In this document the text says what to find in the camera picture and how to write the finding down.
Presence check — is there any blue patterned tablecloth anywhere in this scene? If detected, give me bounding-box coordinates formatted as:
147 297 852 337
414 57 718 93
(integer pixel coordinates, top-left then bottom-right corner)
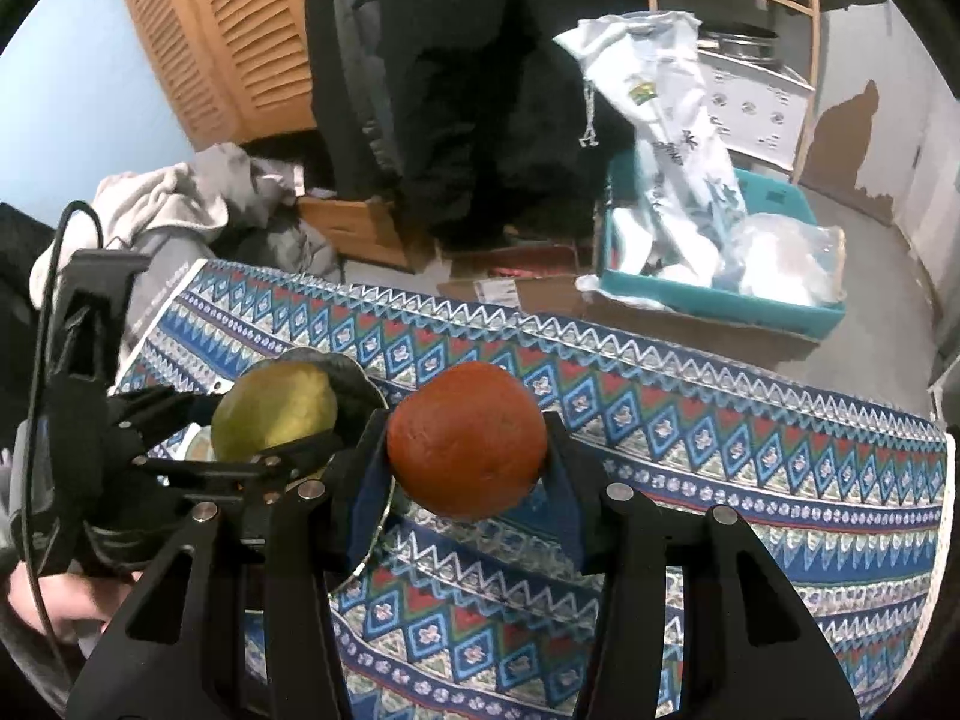
112 258 952 720

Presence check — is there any clear glass plate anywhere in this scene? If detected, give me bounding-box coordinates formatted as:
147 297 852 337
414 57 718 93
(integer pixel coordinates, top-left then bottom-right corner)
180 347 400 595

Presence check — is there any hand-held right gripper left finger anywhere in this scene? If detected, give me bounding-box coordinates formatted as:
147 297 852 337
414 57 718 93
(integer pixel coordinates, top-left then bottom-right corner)
67 406 392 720

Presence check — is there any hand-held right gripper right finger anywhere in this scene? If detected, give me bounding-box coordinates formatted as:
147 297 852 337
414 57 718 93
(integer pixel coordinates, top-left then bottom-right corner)
538 411 862 720

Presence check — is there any yellow pear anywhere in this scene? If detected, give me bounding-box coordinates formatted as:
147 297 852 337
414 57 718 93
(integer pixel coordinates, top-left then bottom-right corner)
211 361 339 466

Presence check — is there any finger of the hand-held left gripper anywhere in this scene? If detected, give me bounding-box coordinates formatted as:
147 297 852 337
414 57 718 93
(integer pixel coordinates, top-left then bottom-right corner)
105 385 227 452
135 430 340 512

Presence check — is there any teal plastic crate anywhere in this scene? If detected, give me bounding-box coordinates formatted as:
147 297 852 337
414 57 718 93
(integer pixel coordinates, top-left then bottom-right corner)
595 148 848 344

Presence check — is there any black cable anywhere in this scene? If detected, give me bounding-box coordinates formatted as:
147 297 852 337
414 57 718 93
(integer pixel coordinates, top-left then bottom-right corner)
21 200 106 672

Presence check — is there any open cardboard box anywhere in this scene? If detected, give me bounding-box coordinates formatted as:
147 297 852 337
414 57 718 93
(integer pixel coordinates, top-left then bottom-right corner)
298 193 437 272

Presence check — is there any dark hanging clothing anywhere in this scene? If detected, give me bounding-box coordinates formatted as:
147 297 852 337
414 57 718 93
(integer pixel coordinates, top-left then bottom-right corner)
306 0 640 252

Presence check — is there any person's left hand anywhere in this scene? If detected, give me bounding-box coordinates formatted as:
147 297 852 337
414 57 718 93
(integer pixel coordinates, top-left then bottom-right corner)
0 568 137 650

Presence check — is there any wooden louvered cabinet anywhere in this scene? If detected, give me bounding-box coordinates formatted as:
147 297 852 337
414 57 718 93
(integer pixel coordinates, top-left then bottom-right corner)
107 0 317 152

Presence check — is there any grey cloth pile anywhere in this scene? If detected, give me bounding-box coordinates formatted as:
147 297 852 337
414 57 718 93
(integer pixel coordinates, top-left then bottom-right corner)
91 141 342 280

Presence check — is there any wooden shelf rack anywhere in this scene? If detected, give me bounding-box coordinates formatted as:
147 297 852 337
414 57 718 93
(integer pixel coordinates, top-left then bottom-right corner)
643 0 824 182

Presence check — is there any clear plastic bag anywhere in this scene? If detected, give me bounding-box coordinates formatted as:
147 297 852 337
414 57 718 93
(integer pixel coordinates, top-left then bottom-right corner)
711 213 847 310

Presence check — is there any orange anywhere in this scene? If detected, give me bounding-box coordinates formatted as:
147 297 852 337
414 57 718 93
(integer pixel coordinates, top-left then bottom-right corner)
385 361 549 520

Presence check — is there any metal pot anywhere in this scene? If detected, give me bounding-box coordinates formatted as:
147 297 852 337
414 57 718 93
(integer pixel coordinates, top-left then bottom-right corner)
700 25 782 62

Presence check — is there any white printed bag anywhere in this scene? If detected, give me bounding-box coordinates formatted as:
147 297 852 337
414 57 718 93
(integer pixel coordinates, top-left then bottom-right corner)
553 10 751 287

